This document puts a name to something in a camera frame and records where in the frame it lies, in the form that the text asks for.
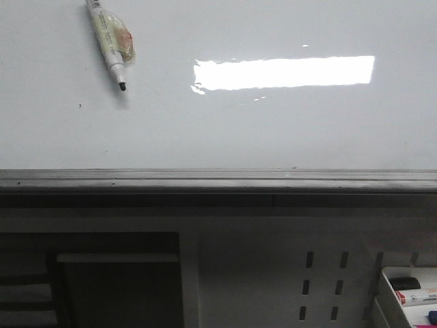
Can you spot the white whiteboard marker with tape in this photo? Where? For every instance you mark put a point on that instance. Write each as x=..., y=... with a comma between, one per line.
x=115, y=41

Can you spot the white glossy whiteboard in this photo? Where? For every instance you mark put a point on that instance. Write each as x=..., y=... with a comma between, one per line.
x=222, y=84

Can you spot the white perforated pegboard panel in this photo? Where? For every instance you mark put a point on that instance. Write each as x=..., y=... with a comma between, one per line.
x=292, y=275

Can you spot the dark open shelf unit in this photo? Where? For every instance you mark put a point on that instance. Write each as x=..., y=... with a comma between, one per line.
x=91, y=280

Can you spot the red capped marker in bin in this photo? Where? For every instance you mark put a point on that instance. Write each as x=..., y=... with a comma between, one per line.
x=416, y=297

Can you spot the white marker storage bin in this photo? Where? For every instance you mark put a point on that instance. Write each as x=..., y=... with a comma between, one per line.
x=388, y=312

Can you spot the blue marker in bin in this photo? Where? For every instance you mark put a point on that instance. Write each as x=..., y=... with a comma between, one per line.
x=432, y=317

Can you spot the grey aluminium whiteboard frame rail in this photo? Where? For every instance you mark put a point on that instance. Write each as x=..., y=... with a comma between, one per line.
x=258, y=188

